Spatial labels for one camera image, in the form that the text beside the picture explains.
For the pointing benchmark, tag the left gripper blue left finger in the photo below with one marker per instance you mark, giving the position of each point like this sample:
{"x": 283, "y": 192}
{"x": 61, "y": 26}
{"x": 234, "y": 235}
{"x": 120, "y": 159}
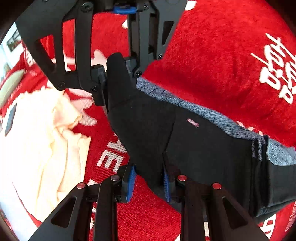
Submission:
{"x": 125, "y": 185}

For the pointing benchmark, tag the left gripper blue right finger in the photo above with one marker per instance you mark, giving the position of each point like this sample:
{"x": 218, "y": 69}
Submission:
{"x": 172, "y": 187}

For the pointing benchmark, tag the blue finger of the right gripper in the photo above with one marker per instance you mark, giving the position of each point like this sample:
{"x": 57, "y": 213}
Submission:
{"x": 133, "y": 70}
{"x": 99, "y": 91}

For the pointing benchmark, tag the black and blue patterned pants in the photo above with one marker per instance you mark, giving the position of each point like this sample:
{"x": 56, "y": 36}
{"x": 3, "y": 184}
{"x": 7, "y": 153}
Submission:
{"x": 162, "y": 132}

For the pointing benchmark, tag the beige cushion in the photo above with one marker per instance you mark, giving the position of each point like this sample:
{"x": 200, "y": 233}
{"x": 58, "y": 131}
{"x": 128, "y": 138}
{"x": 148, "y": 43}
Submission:
{"x": 10, "y": 85}

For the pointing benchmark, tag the cream white cloth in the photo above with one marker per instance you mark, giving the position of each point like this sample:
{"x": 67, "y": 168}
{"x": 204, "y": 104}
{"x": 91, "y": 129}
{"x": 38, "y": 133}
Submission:
{"x": 42, "y": 158}

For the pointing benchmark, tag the red bedspread with white characters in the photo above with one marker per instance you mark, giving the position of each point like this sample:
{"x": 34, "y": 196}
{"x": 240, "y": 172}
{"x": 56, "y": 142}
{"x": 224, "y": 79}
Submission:
{"x": 234, "y": 57}

